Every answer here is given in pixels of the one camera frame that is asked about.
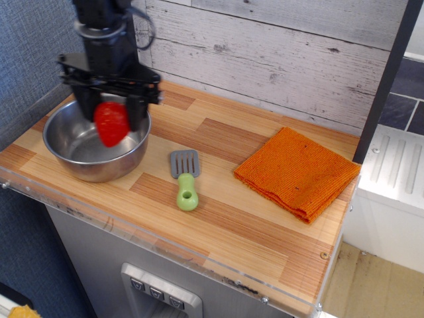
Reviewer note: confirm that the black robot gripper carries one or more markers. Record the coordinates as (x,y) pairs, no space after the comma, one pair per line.
(93,72)

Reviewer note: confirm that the red toy strawberry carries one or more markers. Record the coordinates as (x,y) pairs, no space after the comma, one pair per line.
(112,122)

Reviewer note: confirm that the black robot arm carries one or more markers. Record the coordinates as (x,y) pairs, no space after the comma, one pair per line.
(100,15)

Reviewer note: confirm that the silver metal bowl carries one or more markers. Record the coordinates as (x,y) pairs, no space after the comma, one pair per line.
(75,142)

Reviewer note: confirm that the grey green toy spatula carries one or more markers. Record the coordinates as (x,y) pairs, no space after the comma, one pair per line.
(185,168)

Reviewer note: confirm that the silver dispenser button panel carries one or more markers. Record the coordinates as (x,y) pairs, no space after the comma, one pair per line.
(152,296)

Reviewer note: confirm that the orange folded cloth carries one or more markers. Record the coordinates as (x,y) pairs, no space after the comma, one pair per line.
(297,174)

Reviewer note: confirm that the yellow object at corner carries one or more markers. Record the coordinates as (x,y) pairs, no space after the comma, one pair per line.
(23,312)

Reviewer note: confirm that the white radiator cover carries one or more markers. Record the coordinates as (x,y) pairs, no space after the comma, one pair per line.
(386,216)

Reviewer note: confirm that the dark grey right post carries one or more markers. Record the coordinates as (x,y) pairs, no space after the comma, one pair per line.
(401,41)

